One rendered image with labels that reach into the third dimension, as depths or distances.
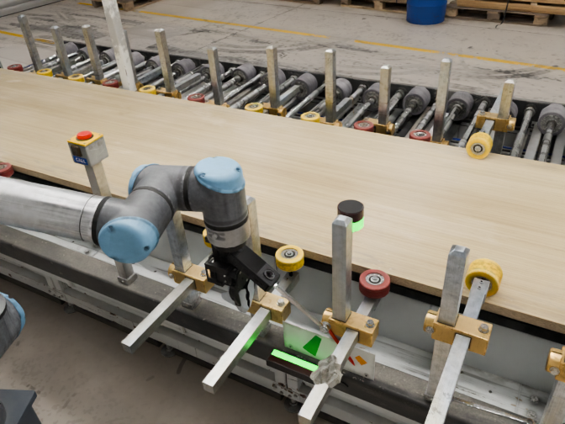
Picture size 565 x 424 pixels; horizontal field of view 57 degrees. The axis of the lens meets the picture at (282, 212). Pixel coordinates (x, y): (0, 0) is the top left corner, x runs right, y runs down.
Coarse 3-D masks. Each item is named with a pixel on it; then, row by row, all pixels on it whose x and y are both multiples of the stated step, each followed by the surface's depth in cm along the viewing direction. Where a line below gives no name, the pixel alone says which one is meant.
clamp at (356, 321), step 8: (328, 312) 131; (352, 312) 130; (328, 320) 130; (336, 320) 128; (352, 320) 128; (360, 320) 128; (376, 320) 128; (336, 328) 129; (344, 328) 128; (352, 328) 127; (360, 328) 126; (368, 328) 126; (376, 328) 127; (360, 336) 127; (368, 336) 125; (376, 336) 128; (368, 344) 127
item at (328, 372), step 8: (320, 360) 119; (328, 360) 119; (336, 360) 119; (320, 368) 117; (328, 368) 116; (336, 368) 117; (312, 376) 116; (320, 376) 115; (328, 376) 115; (336, 376) 114; (328, 384) 114; (336, 384) 114
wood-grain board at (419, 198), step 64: (0, 128) 230; (64, 128) 226; (128, 128) 222; (192, 128) 218; (256, 128) 214; (320, 128) 210; (256, 192) 174; (320, 192) 171; (384, 192) 169; (448, 192) 167; (512, 192) 164; (320, 256) 145; (384, 256) 143; (512, 256) 140
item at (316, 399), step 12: (372, 300) 135; (360, 312) 131; (372, 312) 135; (348, 336) 125; (336, 348) 122; (348, 348) 122; (324, 384) 114; (312, 396) 112; (324, 396) 113; (312, 408) 110; (300, 420) 109; (312, 420) 109
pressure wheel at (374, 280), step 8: (368, 272) 137; (376, 272) 137; (384, 272) 137; (360, 280) 134; (368, 280) 134; (376, 280) 134; (384, 280) 134; (360, 288) 135; (368, 288) 132; (376, 288) 132; (384, 288) 132; (368, 296) 133; (376, 296) 133; (384, 296) 134
